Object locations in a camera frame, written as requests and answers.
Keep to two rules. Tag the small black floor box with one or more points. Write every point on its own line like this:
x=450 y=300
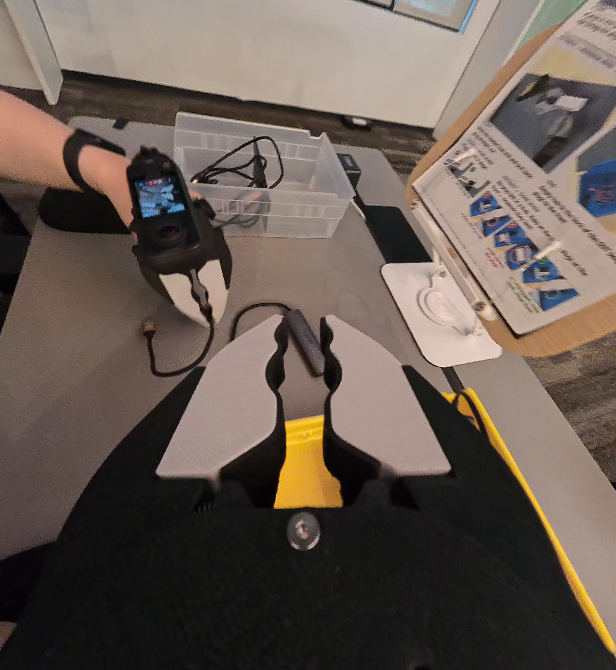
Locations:
x=357 y=121

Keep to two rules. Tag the large glass window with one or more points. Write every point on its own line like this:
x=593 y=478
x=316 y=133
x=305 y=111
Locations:
x=433 y=10

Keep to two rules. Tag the clear plastic bin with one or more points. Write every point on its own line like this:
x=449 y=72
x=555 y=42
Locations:
x=308 y=178

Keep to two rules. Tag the small black device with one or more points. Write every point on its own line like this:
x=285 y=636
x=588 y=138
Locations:
x=350 y=168

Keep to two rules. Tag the person's left hand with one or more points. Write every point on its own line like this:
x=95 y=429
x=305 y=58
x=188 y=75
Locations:
x=117 y=183

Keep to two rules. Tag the slim grey usb hub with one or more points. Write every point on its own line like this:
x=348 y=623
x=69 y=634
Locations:
x=308 y=343

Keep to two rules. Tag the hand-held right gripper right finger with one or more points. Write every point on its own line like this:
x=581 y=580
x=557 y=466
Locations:
x=386 y=419

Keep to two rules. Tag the instruction sheet on stand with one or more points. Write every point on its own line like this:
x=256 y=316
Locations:
x=601 y=330

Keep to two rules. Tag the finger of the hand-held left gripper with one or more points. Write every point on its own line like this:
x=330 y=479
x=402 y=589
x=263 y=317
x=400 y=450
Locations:
x=218 y=293
x=180 y=293

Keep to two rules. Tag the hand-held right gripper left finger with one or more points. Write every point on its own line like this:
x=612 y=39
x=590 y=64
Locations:
x=224 y=419

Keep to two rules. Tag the person's left forearm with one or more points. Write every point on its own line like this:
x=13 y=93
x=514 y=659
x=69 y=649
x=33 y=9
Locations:
x=15 y=131

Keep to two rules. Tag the yellow plastic bin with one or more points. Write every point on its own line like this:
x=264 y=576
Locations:
x=308 y=461

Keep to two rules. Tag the white stand base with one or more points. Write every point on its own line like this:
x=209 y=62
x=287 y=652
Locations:
x=423 y=335

